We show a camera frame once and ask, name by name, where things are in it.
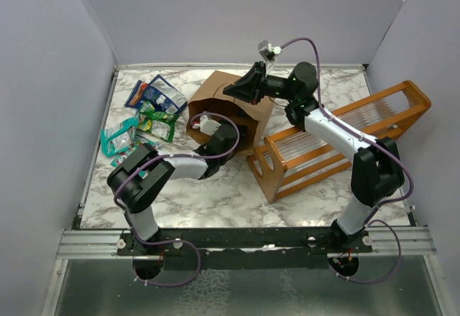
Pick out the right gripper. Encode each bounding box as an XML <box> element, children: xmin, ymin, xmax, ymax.
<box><xmin>223</xmin><ymin>62</ymin><xmax>297</xmax><ymax>106</ymax></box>

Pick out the brown paper bag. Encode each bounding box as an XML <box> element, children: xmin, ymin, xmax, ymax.
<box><xmin>188</xmin><ymin>70</ymin><xmax>274</xmax><ymax>156</ymax></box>

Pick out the blue white snack bag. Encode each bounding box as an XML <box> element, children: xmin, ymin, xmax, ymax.
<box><xmin>142</xmin><ymin>75</ymin><xmax>188</xmax><ymax>114</ymax></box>

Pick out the green snack bag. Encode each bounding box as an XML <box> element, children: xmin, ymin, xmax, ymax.
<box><xmin>137</xmin><ymin>101</ymin><xmax>179</xmax><ymax>142</ymax></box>

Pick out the teal green snack packet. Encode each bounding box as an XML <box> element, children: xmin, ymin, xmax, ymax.
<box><xmin>100</xmin><ymin>117</ymin><xmax>139</xmax><ymax>157</ymax></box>

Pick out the teal Fox's mint bag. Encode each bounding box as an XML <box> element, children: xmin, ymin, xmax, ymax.
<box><xmin>107</xmin><ymin>142</ymin><xmax>159</xmax><ymax>182</ymax></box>

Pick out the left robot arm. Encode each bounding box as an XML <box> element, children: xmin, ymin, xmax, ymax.
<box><xmin>106</xmin><ymin>123</ymin><xmax>248</xmax><ymax>255</ymax></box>

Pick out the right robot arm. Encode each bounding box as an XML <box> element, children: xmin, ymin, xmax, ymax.
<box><xmin>223</xmin><ymin>62</ymin><xmax>404</xmax><ymax>252</ymax></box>

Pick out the wooden rack with clear rods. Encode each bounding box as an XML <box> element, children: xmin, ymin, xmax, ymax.
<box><xmin>247</xmin><ymin>80</ymin><xmax>431</xmax><ymax>203</ymax></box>

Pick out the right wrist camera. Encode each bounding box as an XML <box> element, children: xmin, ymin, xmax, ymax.
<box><xmin>258</xmin><ymin>40</ymin><xmax>282</xmax><ymax>75</ymax></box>

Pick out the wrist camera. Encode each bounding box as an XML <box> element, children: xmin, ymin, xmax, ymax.
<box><xmin>258</xmin><ymin>40</ymin><xmax>282</xmax><ymax>75</ymax></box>
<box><xmin>192</xmin><ymin>115</ymin><xmax>221</xmax><ymax>136</ymax></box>

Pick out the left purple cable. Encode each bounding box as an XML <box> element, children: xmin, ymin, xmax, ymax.
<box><xmin>114</xmin><ymin>113</ymin><xmax>241</xmax><ymax>287</ymax></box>

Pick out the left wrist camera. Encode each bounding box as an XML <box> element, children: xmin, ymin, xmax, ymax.
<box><xmin>192</xmin><ymin>115</ymin><xmax>221</xmax><ymax>136</ymax></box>

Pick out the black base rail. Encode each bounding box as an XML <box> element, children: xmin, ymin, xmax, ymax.
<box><xmin>117</xmin><ymin>227</ymin><xmax>372</xmax><ymax>271</ymax></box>

